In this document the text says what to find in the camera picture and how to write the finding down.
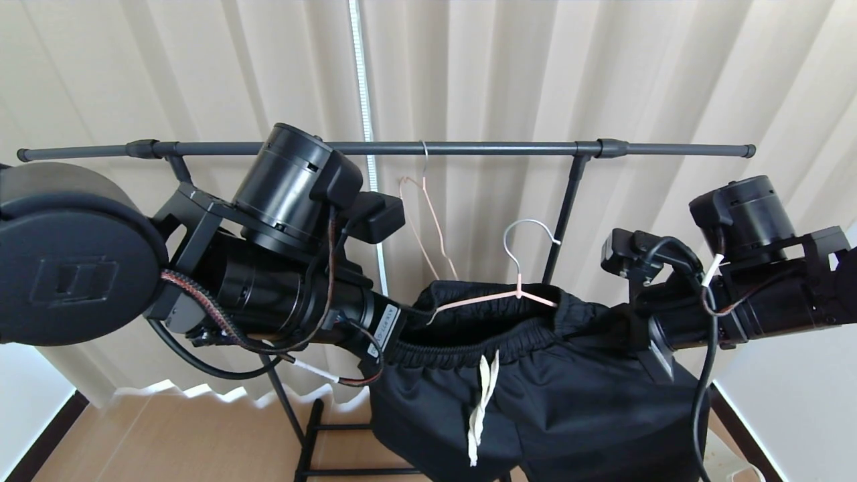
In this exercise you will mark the pink clothes hanger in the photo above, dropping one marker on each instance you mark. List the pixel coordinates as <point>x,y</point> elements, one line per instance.
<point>424,161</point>
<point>519,284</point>

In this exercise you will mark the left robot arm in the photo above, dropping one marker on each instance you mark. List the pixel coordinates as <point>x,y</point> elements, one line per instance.
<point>73,254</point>

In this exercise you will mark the black garment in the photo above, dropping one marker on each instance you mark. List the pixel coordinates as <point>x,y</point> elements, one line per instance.
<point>569,402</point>

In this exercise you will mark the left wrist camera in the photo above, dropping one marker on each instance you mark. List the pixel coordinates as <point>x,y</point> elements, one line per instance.
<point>378,217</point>

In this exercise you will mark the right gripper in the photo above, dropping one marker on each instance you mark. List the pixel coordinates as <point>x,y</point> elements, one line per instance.
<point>696,321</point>

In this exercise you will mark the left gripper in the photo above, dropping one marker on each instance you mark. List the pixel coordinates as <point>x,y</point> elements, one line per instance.
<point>281,294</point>

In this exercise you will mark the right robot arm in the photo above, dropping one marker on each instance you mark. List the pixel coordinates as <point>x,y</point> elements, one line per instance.
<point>743,214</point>

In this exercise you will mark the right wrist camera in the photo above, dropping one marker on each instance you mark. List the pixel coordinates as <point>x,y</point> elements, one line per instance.
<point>622,254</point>

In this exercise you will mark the black clothes rack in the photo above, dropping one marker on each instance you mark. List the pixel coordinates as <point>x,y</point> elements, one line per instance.
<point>502,148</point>

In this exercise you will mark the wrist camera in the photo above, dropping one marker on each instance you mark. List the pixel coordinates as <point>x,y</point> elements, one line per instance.
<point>378,217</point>
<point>622,254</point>

